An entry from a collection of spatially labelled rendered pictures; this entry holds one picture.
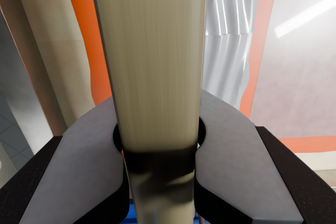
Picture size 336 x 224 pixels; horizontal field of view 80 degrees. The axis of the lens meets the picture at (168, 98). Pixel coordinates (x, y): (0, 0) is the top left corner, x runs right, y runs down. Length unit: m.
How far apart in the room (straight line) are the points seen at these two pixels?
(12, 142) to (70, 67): 1.71
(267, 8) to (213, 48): 0.07
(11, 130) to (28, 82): 1.62
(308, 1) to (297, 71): 0.09
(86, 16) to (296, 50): 0.25
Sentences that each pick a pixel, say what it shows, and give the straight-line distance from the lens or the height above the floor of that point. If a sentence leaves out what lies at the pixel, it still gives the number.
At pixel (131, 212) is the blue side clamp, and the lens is 0.39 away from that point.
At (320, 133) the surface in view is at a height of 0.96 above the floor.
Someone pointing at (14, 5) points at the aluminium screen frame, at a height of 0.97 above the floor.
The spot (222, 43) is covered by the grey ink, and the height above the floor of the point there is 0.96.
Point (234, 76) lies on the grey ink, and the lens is 0.28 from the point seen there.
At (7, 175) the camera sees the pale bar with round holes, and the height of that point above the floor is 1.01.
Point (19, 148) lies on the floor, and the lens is 1.99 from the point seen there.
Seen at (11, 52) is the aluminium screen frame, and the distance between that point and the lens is 0.26.
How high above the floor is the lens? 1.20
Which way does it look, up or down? 59 degrees down
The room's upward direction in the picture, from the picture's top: 176 degrees clockwise
